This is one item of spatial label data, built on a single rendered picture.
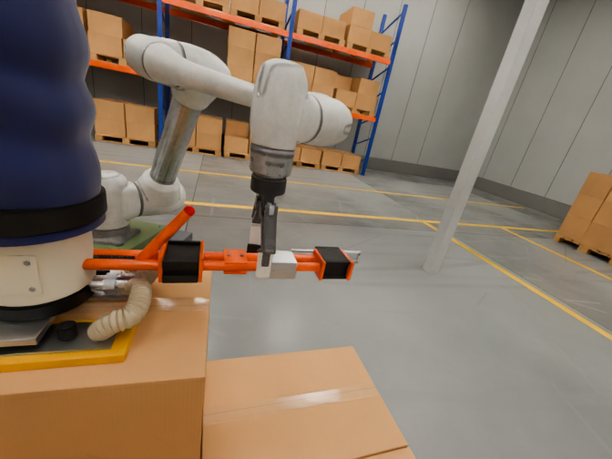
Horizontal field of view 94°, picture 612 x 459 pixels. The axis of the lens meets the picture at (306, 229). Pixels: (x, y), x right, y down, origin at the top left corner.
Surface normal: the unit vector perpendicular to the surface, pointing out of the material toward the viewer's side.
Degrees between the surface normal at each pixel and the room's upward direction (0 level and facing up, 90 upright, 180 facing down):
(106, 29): 90
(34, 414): 90
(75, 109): 78
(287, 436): 0
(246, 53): 90
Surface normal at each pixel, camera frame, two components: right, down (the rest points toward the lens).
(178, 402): 0.25, 0.41
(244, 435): 0.18, -0.91
